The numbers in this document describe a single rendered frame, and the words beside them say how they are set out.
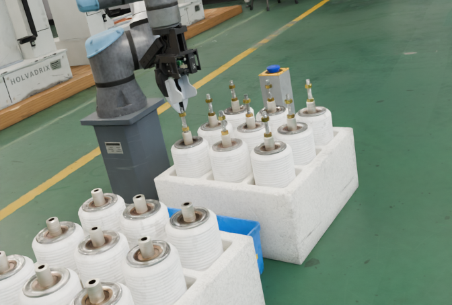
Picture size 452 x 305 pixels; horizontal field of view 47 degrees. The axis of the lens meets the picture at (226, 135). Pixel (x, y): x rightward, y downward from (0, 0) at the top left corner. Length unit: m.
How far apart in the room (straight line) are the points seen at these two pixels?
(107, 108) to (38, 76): 1.77
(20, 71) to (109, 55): 1.73
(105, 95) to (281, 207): 0.64
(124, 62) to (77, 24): 2.30
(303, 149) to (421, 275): 0.38
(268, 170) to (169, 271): 0.40
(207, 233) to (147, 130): 0.67
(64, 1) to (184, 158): 2.64
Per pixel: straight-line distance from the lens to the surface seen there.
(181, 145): 1.32
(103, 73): 1.51
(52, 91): 3.24
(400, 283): 1.16
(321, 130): 1.37
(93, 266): 0.95
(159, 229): 1.02
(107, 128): 1.55
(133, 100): 1.53
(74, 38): 3.83
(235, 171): 1.24
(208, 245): 0.95
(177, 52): 1.21
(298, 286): 1.17
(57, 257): 1.04
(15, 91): 3.16
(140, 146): 1.53
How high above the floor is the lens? 0.71
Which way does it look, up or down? 20 degrees down
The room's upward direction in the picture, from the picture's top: 11 degrees counter-clockwise
